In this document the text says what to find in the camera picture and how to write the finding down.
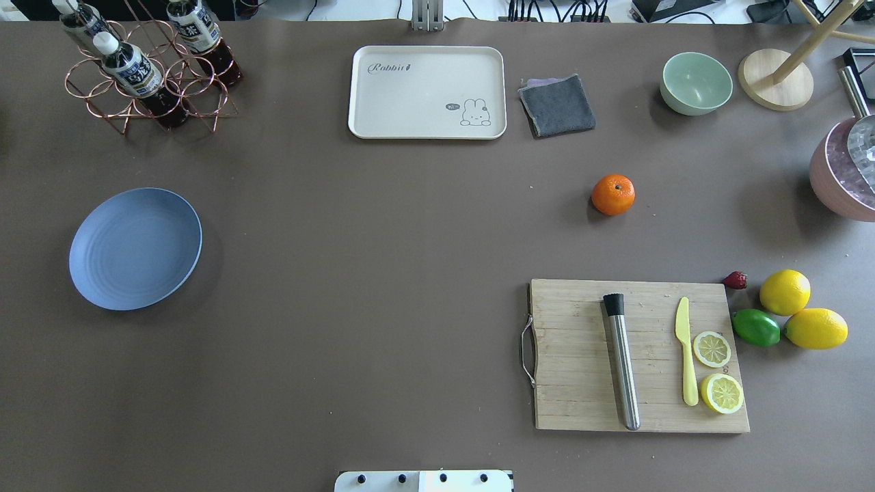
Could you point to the wooden cup stand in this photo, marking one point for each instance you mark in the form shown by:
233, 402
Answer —
779, 80

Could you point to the right tea bottle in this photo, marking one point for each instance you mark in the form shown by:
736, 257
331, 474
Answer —
200, 33

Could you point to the lower yellow lemon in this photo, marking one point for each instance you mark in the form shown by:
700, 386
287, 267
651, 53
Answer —
817, 329

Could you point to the yellow lemon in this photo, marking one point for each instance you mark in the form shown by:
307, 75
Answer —
785, 292
817, 329

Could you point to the upper lemon half slice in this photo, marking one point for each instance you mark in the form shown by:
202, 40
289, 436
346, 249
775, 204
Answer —
712, 349

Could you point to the grey folded cloth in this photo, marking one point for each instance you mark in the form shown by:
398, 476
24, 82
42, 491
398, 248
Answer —
557, 106

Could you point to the green ceramic bowl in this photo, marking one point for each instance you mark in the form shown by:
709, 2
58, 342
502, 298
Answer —
695, 84

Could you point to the pink ice bowl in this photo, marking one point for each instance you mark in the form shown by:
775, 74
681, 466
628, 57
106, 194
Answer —
836, 180

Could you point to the green lime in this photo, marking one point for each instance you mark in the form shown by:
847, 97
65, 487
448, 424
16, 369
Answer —
756, 327

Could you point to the lemon half slice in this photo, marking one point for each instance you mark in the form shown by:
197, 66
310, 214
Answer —
722, 393
712, 349

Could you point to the bamboo cutting board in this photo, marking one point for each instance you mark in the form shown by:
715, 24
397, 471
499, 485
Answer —
575, 384

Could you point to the copper wire bottle rack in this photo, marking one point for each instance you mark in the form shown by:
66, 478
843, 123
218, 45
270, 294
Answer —
181, 85

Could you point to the blue round plate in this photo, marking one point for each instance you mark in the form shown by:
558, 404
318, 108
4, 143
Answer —
135, 249

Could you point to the lower lemon half slice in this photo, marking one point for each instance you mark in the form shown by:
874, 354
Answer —
722, 393

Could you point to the orange mandarin fruit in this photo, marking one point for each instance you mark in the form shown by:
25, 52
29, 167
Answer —
613, 195

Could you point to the aluminium camera post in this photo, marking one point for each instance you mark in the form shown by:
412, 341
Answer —
427, 15

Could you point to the middle tea bottle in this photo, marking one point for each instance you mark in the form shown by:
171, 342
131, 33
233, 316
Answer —
138, 76

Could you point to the small red strawberry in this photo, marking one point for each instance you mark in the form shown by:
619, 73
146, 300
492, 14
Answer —
736, 280

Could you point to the cream rabbit tray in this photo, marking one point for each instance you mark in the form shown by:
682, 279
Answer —
427, 92

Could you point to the left tea bottle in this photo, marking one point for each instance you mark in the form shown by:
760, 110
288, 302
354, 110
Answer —
82, 22

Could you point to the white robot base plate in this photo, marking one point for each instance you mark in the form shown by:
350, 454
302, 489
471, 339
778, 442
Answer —
426, 480

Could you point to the yellow plastic knife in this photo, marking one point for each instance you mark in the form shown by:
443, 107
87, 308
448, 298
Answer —
682, 334

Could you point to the metal ice scoop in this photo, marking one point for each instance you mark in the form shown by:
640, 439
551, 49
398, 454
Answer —
860, 141

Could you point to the upper yellow lemon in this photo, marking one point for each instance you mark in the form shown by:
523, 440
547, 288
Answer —
785, 292

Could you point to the tea bottle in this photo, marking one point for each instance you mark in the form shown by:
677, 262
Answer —
82, 22
200, 33
138, 76

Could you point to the steel muddler black tip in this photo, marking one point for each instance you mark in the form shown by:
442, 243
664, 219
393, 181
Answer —
622, 363

